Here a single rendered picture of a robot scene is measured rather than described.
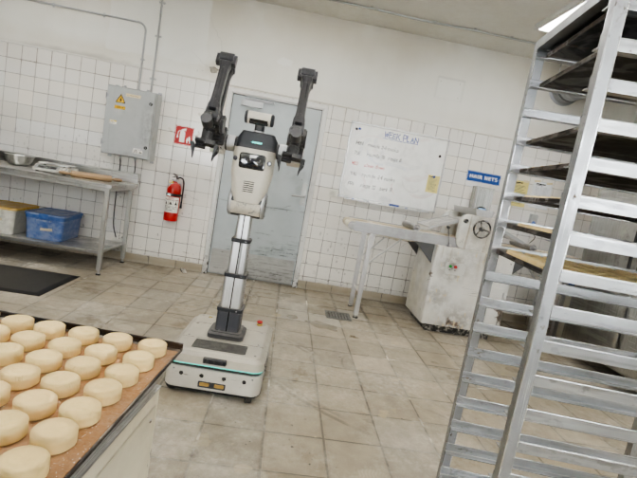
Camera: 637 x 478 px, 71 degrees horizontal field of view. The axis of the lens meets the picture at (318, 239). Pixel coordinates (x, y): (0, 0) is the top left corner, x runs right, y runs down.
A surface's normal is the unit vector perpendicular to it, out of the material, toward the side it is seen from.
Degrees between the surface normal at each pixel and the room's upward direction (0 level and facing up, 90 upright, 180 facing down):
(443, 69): 90
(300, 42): 90
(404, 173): 90
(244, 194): 90
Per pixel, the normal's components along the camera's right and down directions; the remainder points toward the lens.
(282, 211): 0.06, 0.14
